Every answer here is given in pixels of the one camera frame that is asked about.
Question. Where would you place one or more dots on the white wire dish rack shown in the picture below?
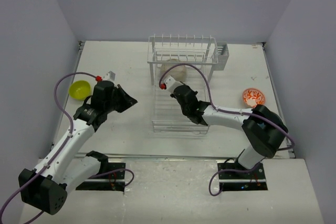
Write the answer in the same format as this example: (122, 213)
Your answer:
(200, 56)

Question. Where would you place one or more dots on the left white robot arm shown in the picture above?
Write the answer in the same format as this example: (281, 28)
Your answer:
(48, 184)

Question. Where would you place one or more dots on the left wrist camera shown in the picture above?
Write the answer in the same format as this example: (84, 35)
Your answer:
(110, 76)

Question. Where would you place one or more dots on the white orange patterned bowl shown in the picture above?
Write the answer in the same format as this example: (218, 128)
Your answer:
(253, 97)

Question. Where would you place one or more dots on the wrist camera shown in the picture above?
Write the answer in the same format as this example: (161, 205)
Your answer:
(110, 76)
(171, 84)

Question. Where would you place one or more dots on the yellow bowl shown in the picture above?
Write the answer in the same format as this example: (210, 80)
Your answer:
(80, 90)

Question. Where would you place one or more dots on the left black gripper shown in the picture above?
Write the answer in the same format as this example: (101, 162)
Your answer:
(128, 101)

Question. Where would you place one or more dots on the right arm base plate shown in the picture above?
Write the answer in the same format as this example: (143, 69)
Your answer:
(252, 181)

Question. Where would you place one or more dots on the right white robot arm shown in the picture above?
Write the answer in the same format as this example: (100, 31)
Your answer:
(264, 129)

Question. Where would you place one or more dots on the grey cutlery holder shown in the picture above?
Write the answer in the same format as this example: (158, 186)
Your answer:
(223, 55)

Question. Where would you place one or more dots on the beige bowl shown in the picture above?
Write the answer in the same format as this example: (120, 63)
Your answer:
(179, 73)

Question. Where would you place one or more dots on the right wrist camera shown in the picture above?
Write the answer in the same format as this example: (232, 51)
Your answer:
(171, 84)

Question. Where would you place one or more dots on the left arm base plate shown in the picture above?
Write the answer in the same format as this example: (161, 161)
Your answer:
(110, 182)

